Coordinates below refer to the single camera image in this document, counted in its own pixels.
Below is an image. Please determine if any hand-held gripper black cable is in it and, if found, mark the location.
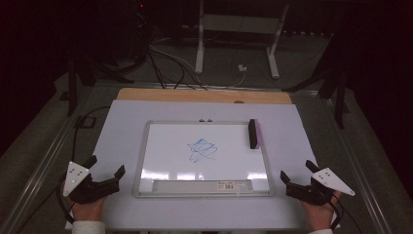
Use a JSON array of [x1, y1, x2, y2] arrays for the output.
[[56, 105, 111, 225], [326, 194, 346, 230]]

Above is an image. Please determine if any white metal stand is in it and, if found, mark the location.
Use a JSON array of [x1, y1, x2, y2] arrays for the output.
[[194, 0, 290, 80]]

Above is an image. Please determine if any white plug with cable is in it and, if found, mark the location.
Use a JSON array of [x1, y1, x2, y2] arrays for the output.
[[227, 63, 248, 88]]

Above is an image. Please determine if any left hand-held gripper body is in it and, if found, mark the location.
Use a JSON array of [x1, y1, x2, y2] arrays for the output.
[[62, 161, 120, 205]]

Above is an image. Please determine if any person's left hand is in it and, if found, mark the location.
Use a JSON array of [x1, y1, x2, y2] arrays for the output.
[[70, 197, 106, 222]]

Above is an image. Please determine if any left hand-held gripper black cable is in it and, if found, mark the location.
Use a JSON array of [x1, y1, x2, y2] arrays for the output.
[[56, 105, 111, 225]]

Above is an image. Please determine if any black tripod stand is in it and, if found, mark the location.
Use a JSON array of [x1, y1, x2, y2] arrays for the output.
[[282, 62, 351, 130], [59, 55, 134, 117]]

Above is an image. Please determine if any purple and black whiteboard eraser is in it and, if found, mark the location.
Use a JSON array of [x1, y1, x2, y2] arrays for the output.
[[247, 118, 263, 150]]

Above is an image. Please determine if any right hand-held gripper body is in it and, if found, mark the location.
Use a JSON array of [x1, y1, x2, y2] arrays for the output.
[[285, 167, 356, 207]]

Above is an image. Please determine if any bundle of black floor cables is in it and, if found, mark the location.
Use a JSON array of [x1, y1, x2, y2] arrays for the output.
[[147, 38, 208, 91]]

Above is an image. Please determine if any right hand-held gripper black cable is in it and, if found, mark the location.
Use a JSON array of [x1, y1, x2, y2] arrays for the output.
[[326, 194, 346, 230]]

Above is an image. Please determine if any white whiteboard with metal frame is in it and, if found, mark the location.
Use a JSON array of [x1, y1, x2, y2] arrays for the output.
[[131, 120, 277, 199]]

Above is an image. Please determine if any person's right hand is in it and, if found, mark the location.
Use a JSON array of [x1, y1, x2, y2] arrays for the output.
[[301, 191, 342, 232]]

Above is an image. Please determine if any large white sheet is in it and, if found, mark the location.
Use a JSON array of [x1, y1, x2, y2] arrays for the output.
[[64, 99, 341, 232]]

